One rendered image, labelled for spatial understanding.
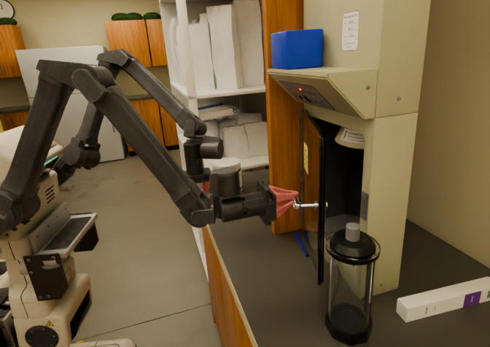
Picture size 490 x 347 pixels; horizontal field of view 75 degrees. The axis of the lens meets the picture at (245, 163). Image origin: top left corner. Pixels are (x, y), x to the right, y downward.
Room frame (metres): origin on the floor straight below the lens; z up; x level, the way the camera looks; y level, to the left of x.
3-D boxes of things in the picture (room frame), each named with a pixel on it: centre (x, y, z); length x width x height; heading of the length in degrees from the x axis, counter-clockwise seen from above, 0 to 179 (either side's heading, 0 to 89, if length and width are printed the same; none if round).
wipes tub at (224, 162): (1.39, 0.09, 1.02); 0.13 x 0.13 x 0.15
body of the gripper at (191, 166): (1.00, 0.17, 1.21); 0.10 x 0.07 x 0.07; 106
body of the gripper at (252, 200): (0.71, -0.02, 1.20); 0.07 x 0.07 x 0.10; 16
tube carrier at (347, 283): (0.57, -0.21, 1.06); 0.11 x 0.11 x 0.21
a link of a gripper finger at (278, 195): (0.73, -0.09, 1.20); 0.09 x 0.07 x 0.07; 106
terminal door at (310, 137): (0.79, -0.17, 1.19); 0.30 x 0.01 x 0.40; 176
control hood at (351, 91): (0.79, -0.18, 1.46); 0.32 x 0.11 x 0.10; 16
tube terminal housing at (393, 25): (0.84, -0.35, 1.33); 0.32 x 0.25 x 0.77; 16
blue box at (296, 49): (0.87, -0.15, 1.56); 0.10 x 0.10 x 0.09; 16
